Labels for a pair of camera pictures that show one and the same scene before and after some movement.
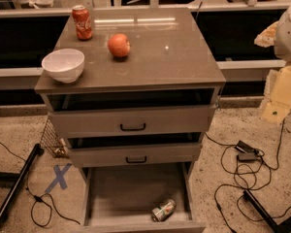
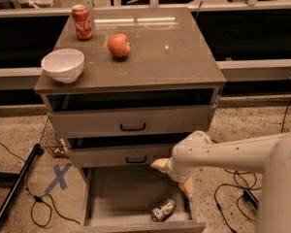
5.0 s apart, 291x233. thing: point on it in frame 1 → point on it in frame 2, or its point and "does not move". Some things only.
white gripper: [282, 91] → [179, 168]
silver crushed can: [163, 211] does not move
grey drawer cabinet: [134, 117] does not move
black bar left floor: [2, 213] does not move
